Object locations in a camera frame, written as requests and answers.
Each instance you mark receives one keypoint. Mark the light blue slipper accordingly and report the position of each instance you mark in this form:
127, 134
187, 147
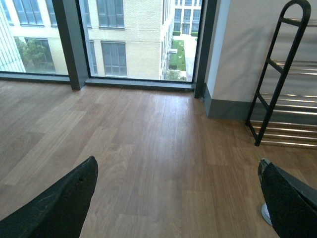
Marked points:
265, 214

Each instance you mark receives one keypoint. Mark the black metal shoe rack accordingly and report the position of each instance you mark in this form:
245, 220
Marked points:
284, 108

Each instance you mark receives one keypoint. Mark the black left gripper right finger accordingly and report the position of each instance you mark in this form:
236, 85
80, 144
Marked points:
292, 204

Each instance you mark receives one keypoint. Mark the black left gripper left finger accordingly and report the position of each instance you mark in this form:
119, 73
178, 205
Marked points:
59, 211

